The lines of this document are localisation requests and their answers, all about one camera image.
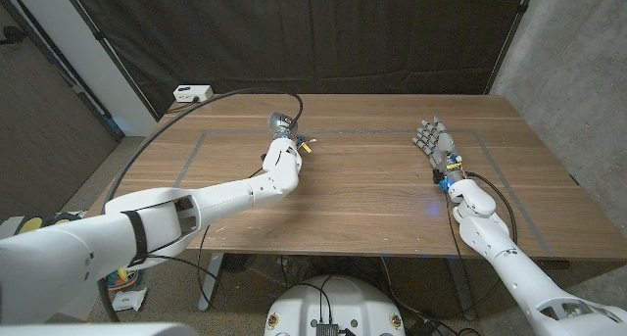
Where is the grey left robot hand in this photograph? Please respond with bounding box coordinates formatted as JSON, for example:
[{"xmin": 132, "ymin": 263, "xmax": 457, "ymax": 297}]
[{"xmin": 266, "ymin": 111, "xmax": 299, "ymax": 141}]

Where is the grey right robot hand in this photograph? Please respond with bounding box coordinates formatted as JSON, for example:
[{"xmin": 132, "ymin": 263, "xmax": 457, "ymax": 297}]
[{"xmin": 411, "ymin": 115, "xmax": 465, "ymax": 190}]

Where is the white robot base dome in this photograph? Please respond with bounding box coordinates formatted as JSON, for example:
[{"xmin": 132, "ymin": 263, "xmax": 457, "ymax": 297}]
[{"xmin": 264, "ymin": 274, "xmax": 407, "ymax": 336}]

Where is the white power box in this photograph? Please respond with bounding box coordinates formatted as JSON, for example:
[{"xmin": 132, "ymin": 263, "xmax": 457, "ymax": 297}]
[{"xmin": 172, "ymin": 84, "xmax": 215, "ymax": 104}]

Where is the black backdrop curtain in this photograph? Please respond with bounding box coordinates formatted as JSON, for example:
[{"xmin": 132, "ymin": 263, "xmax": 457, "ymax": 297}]
[{"xmin": 58, "ymin": 0, "xmax": 538, "ymax": 120}]

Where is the black backdrop stand pole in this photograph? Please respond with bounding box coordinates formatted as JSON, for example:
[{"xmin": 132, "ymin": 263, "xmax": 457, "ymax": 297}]
[
  {"xmin": 483, "ymin": 0, "xmax": 538, "ymax": 96},
  {"xmin": 58, "ymin": 0, "xmax": 161, "ymax": 121}
]

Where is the grey metal table leg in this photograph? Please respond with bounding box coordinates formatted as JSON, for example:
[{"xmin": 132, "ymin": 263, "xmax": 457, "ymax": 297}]
[
  {"xmin": 198, "ymin": 251, "xmax": 225, "ymax": 312},
  {"xmin": 445, "ymin": 257, "xmax": 477, "ymax": 321}
]

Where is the white plastic packet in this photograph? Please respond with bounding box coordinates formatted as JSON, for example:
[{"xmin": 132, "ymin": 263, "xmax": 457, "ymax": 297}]
[{"xmin": 111, "ymin": 286, "xmax": 148, "ymax": 312}]

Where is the yellow black foot pedal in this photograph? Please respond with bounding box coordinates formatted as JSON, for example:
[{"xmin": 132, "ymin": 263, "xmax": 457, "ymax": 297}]
[
  {"xmin": 13, "ymin": 214, "xmax": 45, "ymax": 235},
  {"xmin": 41, "ymin": 212, "xmax": 82, "ymax": 227}
]

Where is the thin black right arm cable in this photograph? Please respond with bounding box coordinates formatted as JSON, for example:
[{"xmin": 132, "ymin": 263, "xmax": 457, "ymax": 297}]
[{"xmin": 445, "ymin": 191, "xmax": 466, "ymax": 259}]

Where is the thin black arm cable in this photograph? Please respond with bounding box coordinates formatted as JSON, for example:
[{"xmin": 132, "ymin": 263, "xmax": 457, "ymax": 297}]
[
  {"xmin": 445, "ymin": 191, "xmax": 466, "ymax": 259},
  {"xmin": 195, "ymin": 167, "xmax": 265, "ymax": 311}
]

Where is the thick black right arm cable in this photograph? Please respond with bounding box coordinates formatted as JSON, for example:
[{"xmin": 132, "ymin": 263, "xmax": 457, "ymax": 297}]
[{"xmin": 464, "ymin": 171, "xmax": 519, "ymax": 247}]

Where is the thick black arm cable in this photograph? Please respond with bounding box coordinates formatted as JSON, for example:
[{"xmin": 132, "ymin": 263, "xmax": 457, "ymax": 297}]
[
  {"xmin": 464, "ymin": 171, "xmax": 519, "ymax": 247},
  {"xmin": 97, "ymin": 87, "xmax": 305, "ymax": 323}
]

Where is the black power box cable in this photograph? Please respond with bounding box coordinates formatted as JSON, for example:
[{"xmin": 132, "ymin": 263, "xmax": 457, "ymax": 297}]
[{"xmin": 166, "ymin": 98, "xmax": 200, "ymax": 115}]

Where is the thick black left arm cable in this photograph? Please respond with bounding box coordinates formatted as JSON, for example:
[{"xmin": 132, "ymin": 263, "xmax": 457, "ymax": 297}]
[{"xmin": 97, "ymin": 87, "xmax": 305, "ymax": 323}]

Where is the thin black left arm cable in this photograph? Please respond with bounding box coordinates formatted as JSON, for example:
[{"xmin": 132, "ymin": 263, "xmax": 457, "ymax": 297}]
[{"xmin": 195, "ymin": 167, "xmax": 265, "ymax": 311}]

